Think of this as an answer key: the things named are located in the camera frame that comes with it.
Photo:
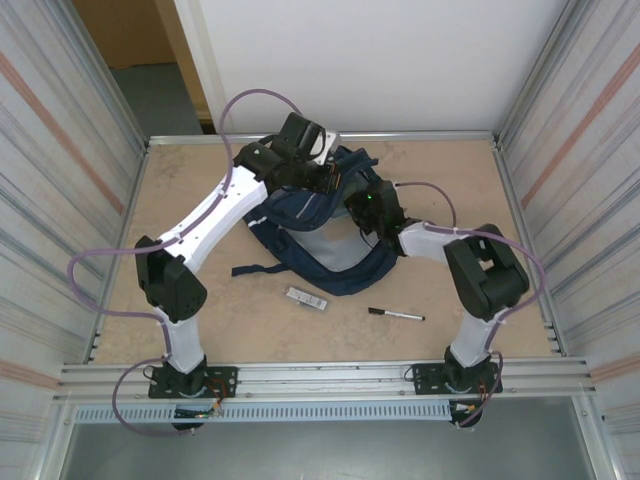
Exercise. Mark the navy blue backpack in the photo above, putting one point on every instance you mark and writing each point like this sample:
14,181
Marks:
345,265

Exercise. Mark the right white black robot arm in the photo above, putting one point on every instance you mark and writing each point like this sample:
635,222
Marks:
487,275

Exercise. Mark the black white marker pen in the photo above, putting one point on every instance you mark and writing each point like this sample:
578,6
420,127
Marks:
400,315

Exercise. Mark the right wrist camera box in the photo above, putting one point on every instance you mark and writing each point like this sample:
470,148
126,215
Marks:
386,195

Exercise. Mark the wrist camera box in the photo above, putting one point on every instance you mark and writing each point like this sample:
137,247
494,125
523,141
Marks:
386,195
300,132

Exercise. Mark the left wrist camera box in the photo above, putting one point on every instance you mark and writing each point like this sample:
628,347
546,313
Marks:
300,132

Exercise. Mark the thin aluminium table rail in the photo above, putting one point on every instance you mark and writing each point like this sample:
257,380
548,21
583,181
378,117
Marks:
425,136

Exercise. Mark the white door frame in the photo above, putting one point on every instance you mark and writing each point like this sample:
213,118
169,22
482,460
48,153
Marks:
200,65

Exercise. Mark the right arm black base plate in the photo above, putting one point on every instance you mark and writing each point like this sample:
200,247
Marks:
425,377

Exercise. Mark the wide aluminium mounting rail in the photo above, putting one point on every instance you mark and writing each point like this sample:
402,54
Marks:
325,375

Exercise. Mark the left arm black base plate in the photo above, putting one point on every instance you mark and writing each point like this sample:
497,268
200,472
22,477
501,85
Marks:
225,380

